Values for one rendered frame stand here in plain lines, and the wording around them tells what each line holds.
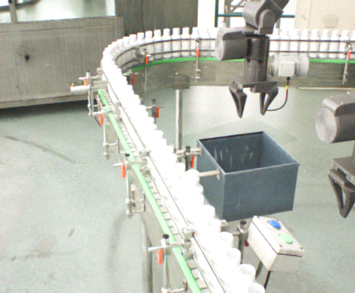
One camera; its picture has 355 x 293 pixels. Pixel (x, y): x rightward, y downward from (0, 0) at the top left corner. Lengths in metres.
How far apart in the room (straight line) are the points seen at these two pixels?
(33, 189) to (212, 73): 1.53
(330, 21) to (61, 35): 2.74
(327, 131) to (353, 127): 0.04
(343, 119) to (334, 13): 4.73
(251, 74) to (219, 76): 1.87
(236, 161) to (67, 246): 1.30
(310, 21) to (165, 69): 2.73
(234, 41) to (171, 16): 5.62
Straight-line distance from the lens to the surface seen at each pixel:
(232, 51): 1.15
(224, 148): 2.13
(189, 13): 6.84
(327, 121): 0.78
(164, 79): 2.99
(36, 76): 4.67
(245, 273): 1.08
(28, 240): 3.15
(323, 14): 5.46
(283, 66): 2.91
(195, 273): 1.28
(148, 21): 6.69
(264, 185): 1.92
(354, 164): 0.86
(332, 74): 3.18
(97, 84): 2.34
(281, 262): 1.22
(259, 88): 1.20
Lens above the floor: 1.84
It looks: 27 degrees down
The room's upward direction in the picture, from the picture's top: 1 degrees clockwise
